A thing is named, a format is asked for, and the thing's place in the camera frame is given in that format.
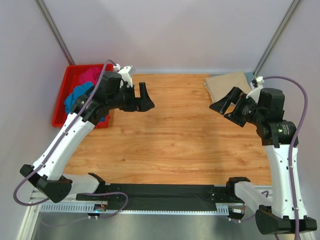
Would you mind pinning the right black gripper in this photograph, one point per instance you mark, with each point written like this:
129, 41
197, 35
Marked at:
235, 107

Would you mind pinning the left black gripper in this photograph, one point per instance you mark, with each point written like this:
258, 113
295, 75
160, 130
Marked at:
131, 98

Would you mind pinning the beige t shirt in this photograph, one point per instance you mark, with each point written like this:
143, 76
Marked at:
218, 86

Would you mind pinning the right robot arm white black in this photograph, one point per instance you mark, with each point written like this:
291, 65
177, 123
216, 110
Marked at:
285, 212

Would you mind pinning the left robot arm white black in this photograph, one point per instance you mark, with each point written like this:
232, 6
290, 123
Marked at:
47, 173

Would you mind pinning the folded grey-blue t shirt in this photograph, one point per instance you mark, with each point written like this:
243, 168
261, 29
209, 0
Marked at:
248, 75

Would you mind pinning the crumpled magenta t shirt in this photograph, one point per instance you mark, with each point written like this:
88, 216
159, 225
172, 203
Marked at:
90, 76

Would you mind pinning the crumpled blue t shirt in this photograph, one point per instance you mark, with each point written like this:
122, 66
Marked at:
77, 92

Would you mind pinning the red plastic bin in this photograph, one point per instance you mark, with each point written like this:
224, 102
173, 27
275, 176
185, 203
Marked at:
69, 82

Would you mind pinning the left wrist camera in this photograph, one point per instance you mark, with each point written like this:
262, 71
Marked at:
120, 77

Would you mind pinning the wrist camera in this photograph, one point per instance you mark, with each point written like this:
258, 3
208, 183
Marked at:
270, 99
120, 77

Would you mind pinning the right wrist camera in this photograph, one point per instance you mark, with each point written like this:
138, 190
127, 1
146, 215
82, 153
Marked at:
270, 99

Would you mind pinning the white slotted cable duct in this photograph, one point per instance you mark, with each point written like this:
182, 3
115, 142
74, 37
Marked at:
91, 208

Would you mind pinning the right corner aluminium post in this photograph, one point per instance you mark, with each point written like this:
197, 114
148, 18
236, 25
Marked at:
293, 7

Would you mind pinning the corner aluminium post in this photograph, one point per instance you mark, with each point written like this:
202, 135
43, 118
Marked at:
293, 7
44, 10

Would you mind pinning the left corner aluminium post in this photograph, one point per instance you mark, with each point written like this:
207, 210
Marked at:
44, 10

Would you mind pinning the aluminium frame rail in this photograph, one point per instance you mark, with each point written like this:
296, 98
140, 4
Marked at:
119, 200

